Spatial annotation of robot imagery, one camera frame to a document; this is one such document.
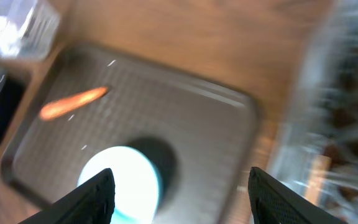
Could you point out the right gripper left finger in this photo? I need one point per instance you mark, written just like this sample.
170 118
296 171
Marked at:
92 202

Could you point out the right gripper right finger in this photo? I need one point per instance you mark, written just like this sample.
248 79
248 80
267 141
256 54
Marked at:
274 203

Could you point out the light blue rice bowl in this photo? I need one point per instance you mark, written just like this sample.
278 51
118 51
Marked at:
138 184

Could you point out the orange carrot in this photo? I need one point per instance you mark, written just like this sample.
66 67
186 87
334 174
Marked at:
58 108

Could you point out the grey dishwasher rack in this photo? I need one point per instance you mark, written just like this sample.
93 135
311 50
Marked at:
317 153

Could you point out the clear plastic waste bin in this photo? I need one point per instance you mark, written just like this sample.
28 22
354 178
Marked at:
27 29

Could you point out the brown serving tray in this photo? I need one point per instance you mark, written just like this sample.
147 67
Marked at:
197 132

